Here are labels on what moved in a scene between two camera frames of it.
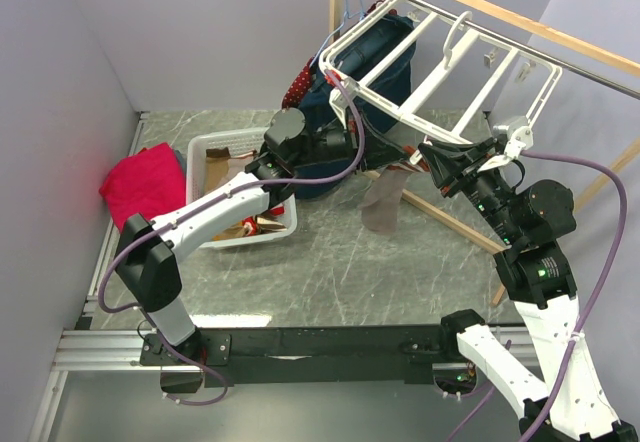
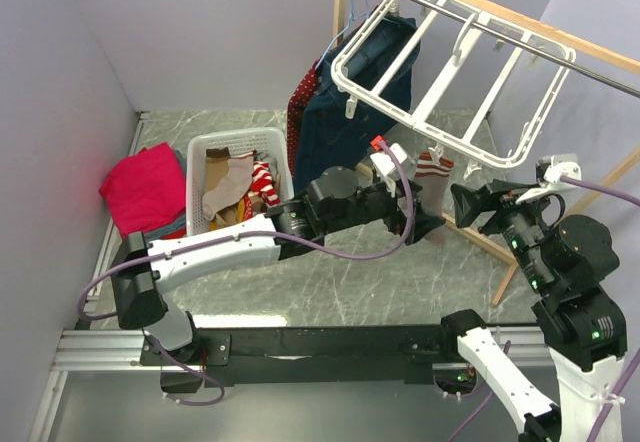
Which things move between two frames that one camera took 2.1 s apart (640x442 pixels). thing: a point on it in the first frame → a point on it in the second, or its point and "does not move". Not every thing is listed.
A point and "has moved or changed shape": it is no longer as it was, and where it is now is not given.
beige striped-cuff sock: [380, 205] has moved or changed shape
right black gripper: [444, 160] → [466, 200]
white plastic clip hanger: [437, 72] has moved or changed shape
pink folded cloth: [150, 182] does not move
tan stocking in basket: [217, 166] does not move
